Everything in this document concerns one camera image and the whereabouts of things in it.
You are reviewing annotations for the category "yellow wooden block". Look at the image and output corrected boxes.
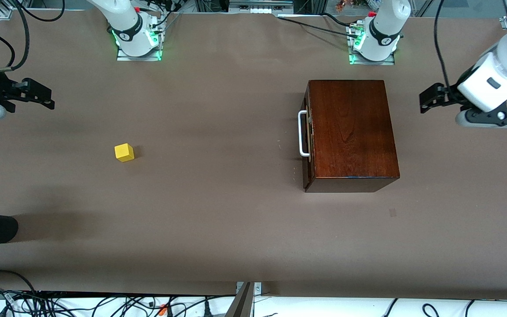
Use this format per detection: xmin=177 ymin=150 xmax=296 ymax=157
xmin=114 ymin=144 xmax=135 ymax=163

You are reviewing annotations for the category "light wood drawer white handle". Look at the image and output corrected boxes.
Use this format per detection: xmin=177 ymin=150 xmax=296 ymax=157
xmin=298 ymin=85 xmax=315 ymax=191

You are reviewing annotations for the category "dark brown wooden cabinet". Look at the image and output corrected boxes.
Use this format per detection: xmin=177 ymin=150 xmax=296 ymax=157
xmin=303 ymin=79 xmax=400 ymax=193

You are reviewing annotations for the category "silver power strip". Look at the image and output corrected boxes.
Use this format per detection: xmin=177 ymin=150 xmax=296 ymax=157
xmin=228 ymin=0 xmax=294 ymax=15

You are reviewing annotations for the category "dark grey metal profile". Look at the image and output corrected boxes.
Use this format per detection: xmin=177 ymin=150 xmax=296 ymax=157
xmin=225 ymin=282 xmax=254 ymax=317

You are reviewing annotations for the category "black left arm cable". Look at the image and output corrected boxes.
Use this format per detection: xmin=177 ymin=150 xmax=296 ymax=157
xmin=434 ymin=0 xmax=453 ymax=90

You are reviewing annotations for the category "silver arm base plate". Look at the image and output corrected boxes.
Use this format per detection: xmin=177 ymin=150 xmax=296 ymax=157
xmin=347 ymin=46 xmax=396 ymax=66
xmin=116 ymin=44 xmax=163 ymax=62

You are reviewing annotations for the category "looped black cable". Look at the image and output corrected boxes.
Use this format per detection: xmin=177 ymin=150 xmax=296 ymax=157
xmin=25 ymin=0 xmax=66 ymax=22

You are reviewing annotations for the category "short black table cable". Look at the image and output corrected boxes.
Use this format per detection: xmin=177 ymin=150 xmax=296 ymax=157
xmin=322 ymin=12 xmax=357 ymax=28

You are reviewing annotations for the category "long black table cable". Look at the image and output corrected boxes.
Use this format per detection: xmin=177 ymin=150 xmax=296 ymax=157
xmin=277 ymin=17 xmax=360 ymax=39

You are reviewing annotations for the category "tangled black cable bundle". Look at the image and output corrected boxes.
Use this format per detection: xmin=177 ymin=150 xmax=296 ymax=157
xmin=0 ymin=288 xmax=236 ymax=317

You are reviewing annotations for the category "small silver bracket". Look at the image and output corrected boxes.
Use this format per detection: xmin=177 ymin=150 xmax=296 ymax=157
xmin=236 ymin=282 xmax=263 ymax=296

